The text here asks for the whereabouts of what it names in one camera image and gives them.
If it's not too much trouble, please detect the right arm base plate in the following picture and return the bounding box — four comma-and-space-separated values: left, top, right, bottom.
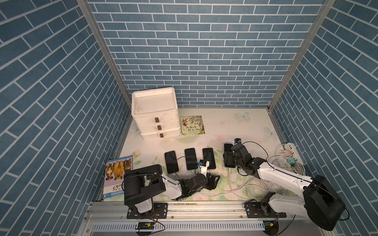
244, 200, 287, 219

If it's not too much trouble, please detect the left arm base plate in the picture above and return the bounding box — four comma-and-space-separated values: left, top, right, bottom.
127, 201, 168, 219

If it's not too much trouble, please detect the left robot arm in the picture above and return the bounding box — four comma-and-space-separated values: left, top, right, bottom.
122, 164, 220, 214

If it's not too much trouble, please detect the phone green case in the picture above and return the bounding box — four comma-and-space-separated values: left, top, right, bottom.
224, 143, 233, 153
185, 148, 198, 170

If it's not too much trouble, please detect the white power strip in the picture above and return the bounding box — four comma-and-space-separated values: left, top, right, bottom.
284, 143, 298, 159

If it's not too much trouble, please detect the aluminium mounting rail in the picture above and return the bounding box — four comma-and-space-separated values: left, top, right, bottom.
76, 200, 337, 236

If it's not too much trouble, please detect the blue picture book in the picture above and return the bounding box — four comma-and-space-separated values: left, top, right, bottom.
103, 155, 133, 199

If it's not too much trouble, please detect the phone pink case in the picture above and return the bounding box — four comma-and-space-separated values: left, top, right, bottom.
164, 151, 179, 174
202, 147, 216, 170

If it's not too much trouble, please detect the white power strip cord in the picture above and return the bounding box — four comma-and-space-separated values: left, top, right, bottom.
265, 144, 308, 183

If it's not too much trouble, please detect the white three-drawer cabinet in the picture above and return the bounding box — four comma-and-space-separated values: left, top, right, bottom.
132, 87, 181, 141

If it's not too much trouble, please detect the green picture book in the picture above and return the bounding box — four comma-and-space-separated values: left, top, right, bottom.
180, 116, 205, 136

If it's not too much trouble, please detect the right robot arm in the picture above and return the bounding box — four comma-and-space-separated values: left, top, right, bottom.
223, 144, 347, 231

